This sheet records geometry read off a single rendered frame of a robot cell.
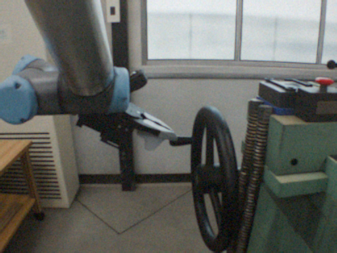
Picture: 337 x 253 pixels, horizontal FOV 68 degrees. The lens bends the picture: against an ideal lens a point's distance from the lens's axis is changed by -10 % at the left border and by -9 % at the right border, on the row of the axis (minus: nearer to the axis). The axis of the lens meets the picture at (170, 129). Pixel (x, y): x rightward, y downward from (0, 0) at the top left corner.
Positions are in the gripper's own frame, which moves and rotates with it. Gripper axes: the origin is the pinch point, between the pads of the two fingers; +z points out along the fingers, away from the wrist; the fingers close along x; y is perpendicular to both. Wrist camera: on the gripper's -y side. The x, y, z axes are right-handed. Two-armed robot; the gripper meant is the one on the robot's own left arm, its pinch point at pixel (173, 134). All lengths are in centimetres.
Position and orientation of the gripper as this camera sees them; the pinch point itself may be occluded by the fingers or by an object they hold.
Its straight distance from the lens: 60.1
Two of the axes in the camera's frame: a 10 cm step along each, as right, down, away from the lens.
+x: 0.9, 4.0, -9.1
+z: 8.6, 4.3, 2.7
